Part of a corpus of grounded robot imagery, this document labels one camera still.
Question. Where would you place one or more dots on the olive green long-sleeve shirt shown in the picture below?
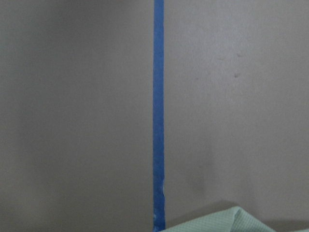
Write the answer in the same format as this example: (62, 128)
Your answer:
(233, 219)

